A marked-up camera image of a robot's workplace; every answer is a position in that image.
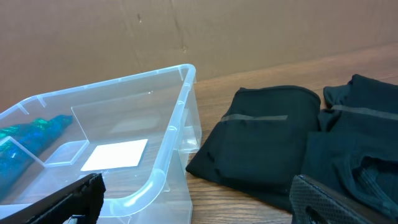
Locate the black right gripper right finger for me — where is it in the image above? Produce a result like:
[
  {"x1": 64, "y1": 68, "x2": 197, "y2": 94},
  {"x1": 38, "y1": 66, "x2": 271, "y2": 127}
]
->
[{"x1": 289, "y1": 175, "x2": 397, "y2": 224}]

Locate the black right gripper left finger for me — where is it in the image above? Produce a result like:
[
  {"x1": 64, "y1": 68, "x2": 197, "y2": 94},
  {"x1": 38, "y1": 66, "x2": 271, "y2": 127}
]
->
[{"x1": 1, "y1": 173, "x2": 106, "y2": 224}]

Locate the black garment with tape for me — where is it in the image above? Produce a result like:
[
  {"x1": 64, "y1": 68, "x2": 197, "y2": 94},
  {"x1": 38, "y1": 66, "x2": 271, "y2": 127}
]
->
[{"x1": 186, "y1": 85, "x2": 321, "y2": 212}]

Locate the blue sequin garment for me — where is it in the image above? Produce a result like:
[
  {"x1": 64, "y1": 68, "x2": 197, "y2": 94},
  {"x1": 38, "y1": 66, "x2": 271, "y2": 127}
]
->
[{"x1": 1, "y1": 114, "x2": 73, "y2": 198}]

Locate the white label in container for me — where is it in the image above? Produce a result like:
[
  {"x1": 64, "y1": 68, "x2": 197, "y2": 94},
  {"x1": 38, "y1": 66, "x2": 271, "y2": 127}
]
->
[{"x1": 80, "y1": 139, "x2": 148, "y2": 172}]

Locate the clear plastic storage container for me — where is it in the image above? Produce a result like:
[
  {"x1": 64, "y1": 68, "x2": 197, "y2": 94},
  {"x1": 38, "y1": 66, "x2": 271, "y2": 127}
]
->
[{"x1": 1, "y1": 64, "x2": 202, "y2": 223}]

